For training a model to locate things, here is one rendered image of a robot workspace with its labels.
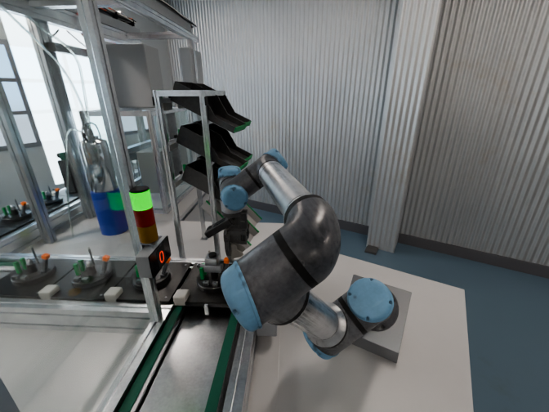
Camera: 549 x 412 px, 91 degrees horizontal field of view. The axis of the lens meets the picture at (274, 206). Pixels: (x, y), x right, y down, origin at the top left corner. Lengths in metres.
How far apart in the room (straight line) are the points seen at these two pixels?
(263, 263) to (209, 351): 0.57
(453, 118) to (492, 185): 0.74
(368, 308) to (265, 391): 0.38
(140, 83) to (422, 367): 2.10
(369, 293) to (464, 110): 2.59
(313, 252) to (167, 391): 0.63
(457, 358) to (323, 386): 0.46
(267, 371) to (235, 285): 0.56
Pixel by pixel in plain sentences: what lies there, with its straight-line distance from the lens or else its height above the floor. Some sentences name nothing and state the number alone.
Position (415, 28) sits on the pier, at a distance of 2.96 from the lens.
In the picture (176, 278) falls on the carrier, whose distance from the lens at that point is 1.18.
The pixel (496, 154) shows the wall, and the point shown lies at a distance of 3.27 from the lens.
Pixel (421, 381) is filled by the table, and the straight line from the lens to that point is 1.05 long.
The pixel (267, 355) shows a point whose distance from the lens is 1.01.
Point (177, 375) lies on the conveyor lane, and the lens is 0.94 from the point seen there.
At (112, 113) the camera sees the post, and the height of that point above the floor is 1.61.
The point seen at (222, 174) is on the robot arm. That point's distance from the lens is 0.88.
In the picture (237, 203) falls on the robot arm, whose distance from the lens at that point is 0.78.
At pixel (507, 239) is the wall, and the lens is 3.54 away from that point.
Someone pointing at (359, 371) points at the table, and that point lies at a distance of 1.01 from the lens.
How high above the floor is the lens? 1.65
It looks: 23 degrees down
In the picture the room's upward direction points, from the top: straight up
